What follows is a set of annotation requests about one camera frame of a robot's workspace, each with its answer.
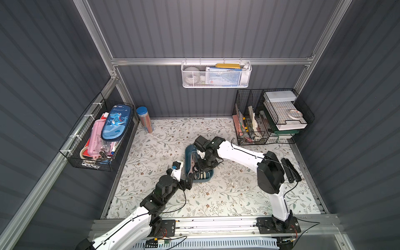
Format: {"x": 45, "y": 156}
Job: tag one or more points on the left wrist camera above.
{"x": 177, "y": 170}

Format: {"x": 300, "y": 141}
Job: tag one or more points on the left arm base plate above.
{"x": 163, "y": 228}

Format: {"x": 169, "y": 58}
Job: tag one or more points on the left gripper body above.
{"x": 187, "y": 182}

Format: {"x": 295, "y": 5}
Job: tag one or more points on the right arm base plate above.
{"x": 272, "y": 225}

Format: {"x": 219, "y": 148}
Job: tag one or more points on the black wire side basket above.
{"x": 75, "y": 147}

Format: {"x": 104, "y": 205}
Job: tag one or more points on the white wire wall basket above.
{"x": 244, "y": 81}

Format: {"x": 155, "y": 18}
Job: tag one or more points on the blue dinosaur pencil case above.
{"x": 117, "y": 123}

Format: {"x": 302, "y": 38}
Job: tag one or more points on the black wire desk organizer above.
{"x": 253, "y": 124}

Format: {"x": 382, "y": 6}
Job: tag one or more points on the teal plastic storage box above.
{"x": 189, "y": 149}

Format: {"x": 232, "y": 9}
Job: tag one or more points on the coloured pencil tube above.
{"x": 143, "y": 114}

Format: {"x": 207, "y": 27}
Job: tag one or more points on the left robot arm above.
{"x": 144, "y": 221}

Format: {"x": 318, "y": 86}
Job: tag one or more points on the pink kitchen scissors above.
{"x": 193, "y": 161}

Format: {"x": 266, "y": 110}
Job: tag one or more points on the white notebook stack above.
{"x": 278, "y": 103}

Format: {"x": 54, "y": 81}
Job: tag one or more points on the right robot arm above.
{"x": 271, "y": 173}

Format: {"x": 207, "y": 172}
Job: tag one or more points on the tape roll on tray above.
{"x": 295, "y": 114}

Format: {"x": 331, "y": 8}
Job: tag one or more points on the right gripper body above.
{"x": 202, "y": 167}

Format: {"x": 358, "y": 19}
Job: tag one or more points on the cream kitchen scissors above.
{"x": 203, "y": 176}

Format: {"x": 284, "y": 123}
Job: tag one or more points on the blue white packet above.
{"x": 223, "y": 77}

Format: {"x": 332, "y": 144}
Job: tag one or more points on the white tape roll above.
{"x": 191, "y": 75}

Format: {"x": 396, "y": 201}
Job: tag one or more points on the pink pencil case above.
{"x": 95, "y": 140}

